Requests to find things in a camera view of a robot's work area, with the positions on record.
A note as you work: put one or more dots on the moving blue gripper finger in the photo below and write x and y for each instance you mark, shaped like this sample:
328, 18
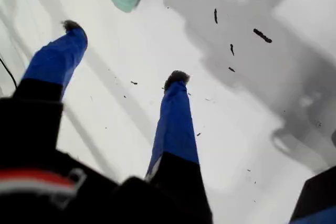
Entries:
176, 129

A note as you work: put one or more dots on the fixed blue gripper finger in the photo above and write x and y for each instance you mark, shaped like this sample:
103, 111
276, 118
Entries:
55, 56

